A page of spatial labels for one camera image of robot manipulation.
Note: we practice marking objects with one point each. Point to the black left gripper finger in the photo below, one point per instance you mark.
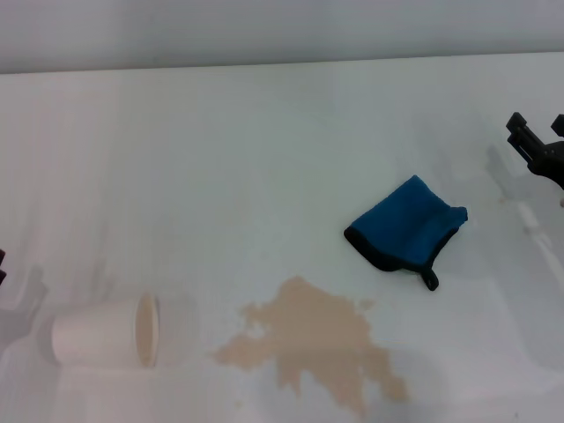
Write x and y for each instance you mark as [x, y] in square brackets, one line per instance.
[2, 277]

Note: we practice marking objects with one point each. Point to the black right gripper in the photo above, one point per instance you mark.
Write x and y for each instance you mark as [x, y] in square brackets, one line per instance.
[551, 161]

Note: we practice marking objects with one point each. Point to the white paper cup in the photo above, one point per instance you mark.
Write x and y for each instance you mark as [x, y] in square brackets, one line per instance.
[94, 332]

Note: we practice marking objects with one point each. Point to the blue rag with black trim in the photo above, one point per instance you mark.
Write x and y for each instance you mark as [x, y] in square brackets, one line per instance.
[403, 222]

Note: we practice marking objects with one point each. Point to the brown water stain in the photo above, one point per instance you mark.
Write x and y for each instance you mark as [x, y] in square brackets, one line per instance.
[317, 330]

